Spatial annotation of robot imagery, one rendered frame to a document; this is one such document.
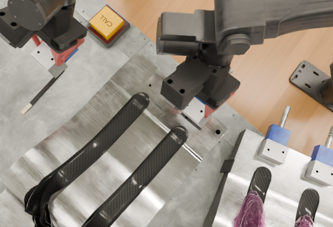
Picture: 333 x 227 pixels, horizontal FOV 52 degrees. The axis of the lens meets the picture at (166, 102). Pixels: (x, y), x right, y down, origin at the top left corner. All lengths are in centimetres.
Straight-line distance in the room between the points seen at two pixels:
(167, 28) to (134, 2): 44
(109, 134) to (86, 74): 19
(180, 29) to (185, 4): 43
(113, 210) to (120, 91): 24
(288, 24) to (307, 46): 49
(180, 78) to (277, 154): 32
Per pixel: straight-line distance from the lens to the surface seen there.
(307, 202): 81
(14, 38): 57
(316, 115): 90
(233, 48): 47
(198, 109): 67
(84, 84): 85
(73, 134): 73
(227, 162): 78
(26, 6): 52
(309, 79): 91
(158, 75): 76
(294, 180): 79
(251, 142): 77
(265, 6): 46
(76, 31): 64
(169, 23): 50
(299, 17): 47
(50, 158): 70
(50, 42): 64
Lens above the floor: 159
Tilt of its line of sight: 75 degrees down
